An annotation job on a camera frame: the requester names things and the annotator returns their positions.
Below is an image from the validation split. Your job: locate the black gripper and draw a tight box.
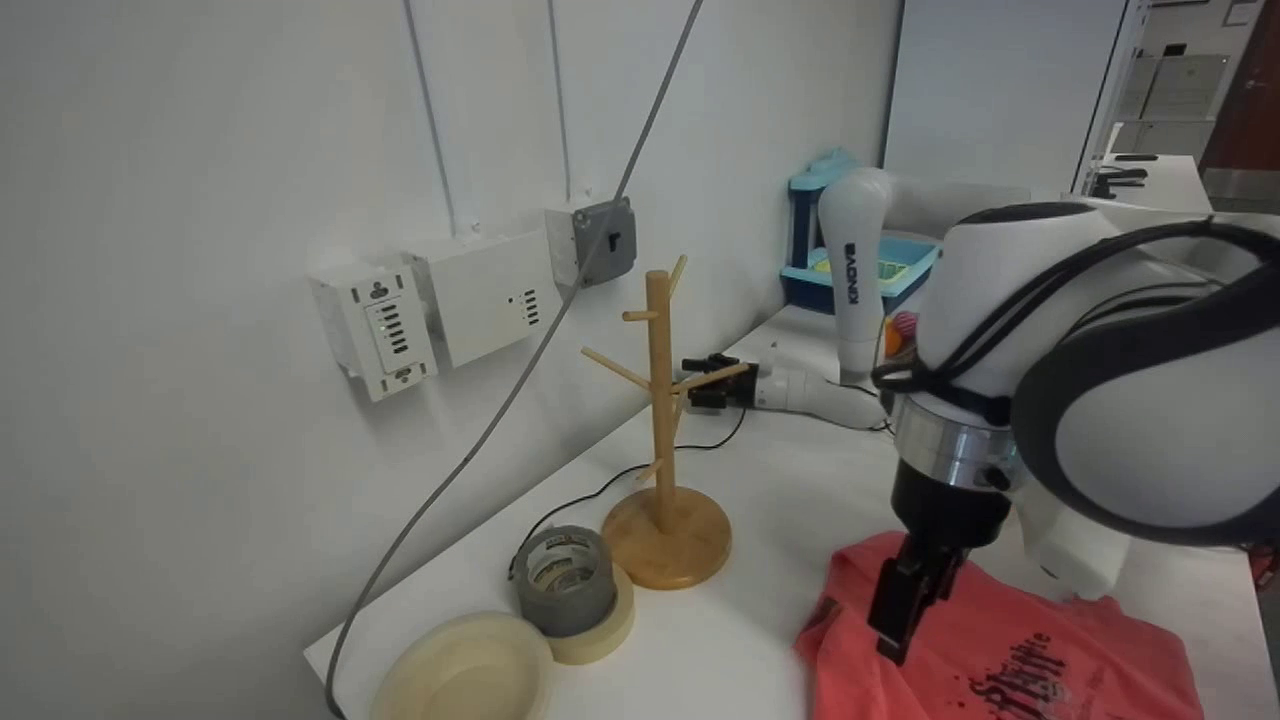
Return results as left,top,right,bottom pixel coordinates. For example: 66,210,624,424
867,455,1012,668

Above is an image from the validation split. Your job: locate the orange printed sweater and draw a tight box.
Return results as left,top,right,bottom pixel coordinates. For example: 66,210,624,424
794,530,1214,720

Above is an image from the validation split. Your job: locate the wooden mug tree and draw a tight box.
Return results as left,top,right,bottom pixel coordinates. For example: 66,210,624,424
581,251,735,596

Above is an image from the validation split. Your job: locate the pink orange knit toy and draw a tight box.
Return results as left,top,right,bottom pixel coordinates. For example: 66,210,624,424
878,309,925,371

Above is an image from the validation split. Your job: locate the cream tape roll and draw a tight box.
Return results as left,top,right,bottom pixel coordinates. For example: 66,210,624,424
545,572,639,668

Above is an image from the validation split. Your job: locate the yellow green grid item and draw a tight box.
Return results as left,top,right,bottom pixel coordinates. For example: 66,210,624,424
878,251,929,302

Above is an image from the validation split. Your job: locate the light blue plastic tray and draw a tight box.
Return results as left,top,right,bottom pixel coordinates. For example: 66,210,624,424
778,232,943,320

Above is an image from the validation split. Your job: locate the grey tape roll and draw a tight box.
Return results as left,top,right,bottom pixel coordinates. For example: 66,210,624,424
504,524,621,641

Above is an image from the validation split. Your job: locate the blue plastic stand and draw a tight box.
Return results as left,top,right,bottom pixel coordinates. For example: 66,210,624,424
783,149,859,278

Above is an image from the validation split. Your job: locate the cream plastic bowl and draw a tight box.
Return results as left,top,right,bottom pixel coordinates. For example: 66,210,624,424
373,609,557,720

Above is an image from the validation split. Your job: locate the small black gadget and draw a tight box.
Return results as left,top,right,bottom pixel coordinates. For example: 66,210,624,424
1086,163,1153,204

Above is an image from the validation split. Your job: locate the grey junction box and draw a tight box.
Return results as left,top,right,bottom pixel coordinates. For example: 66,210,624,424
541,194,639,294

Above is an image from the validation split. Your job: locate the white desk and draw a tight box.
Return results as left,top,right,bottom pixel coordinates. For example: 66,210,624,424
1075,121,1215,216

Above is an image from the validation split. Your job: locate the brown wooden door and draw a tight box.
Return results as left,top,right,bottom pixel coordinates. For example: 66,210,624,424
1198,0,1280,177

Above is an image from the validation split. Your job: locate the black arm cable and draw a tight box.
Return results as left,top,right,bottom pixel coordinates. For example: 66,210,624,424
874,216,1280,405

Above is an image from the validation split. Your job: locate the black cable connector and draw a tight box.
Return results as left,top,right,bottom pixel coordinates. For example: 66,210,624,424
680,354,763,415

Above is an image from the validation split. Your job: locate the thin black cable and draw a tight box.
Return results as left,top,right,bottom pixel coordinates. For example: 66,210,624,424
519,395,751,546

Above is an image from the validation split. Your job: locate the plain white wall box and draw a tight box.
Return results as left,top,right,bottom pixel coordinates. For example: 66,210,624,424
403,230,563,371

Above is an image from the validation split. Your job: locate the grey wall cable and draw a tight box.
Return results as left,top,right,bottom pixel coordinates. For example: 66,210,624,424
321,0,709,720

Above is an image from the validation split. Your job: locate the white wall socket with ports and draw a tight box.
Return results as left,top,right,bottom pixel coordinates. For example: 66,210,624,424
309,258,440,409

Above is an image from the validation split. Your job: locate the white wall conduit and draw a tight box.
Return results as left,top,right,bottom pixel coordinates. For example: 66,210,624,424
397,0,465,240

